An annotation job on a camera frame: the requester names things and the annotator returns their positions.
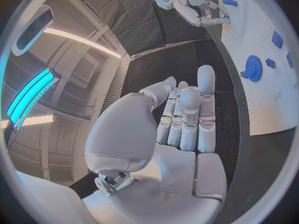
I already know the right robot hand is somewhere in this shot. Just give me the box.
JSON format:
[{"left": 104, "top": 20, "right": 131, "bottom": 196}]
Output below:
[{"left": 172, "top": 0, "right": 232, "bottom": 28}]

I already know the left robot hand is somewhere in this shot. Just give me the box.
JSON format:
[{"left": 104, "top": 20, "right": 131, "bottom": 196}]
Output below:
[{"left": 81, "top": 65, "right": 228, "bottom": 224}]

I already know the white task board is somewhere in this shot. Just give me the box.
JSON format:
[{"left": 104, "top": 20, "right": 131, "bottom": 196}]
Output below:
[{"left": 218, "top": 0, "right": 299, "bottom": 136}]

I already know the blue gear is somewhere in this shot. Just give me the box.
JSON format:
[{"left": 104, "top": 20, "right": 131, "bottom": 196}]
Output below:
[{"left": 245, "top": 55, "right": 264, "bottom": 82}]

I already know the glowing light bar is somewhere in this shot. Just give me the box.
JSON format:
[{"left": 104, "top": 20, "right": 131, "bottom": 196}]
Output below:
[{"left": 5, "top": 66, "right": 62, "bottom": 131}]

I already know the black cable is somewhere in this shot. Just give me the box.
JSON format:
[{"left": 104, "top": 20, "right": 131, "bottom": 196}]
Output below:
[{"left": 6, "top": 129, "right": 18, "bottom": 152}]

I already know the white oval camera housing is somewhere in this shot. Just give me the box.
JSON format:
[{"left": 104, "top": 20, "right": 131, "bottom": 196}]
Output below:
[{"left": 11, "top": 4, "right": 55, "bottom": 56}]

